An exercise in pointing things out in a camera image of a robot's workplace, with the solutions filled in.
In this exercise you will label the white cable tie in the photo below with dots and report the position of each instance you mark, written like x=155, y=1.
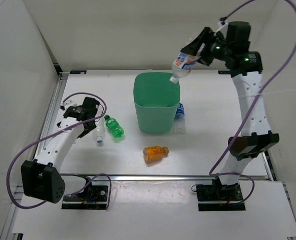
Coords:
x=221, y=25

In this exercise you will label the aluminium front table rail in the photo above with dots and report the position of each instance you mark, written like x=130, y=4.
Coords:
x=118, y=177

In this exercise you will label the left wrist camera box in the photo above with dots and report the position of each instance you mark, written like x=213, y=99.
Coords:
x=91, y=104

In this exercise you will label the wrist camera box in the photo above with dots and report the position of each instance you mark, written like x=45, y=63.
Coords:
x=91, y=104
x=238, y=32

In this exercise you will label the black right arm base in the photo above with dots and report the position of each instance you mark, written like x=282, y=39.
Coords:
x=216, y=197

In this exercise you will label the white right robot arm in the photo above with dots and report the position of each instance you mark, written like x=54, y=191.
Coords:
x=254, y=136

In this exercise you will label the aluminium left table rail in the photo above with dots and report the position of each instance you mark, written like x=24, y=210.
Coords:
x=38, y=122

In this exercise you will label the aluminium table rail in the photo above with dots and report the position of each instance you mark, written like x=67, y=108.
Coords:
x=38, y=122
x=118, y=177

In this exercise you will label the green soda bottle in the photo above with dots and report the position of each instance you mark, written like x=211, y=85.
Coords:
x=113, y=126

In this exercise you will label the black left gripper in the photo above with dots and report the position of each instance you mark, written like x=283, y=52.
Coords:
x=84, y=132

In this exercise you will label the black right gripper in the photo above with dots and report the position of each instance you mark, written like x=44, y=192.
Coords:
x=205, y=36

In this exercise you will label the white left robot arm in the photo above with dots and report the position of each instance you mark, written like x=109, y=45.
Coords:
x=41, y=176

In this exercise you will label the green plastic bin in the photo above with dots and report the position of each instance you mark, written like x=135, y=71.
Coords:
x=156, y=99

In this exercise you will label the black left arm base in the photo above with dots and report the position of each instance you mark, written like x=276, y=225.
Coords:
x=82, y=193

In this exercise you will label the clear bottle white blue label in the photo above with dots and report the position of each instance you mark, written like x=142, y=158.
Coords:
x=182, y=66

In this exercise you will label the orange juice bottle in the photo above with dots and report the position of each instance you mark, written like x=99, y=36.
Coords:
x=154, y=153

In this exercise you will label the clear unlabelled plastic bottle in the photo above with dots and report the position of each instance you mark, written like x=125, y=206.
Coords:
x=100, y=132

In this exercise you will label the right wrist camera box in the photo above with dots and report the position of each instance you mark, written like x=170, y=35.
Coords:
x=238, y=32

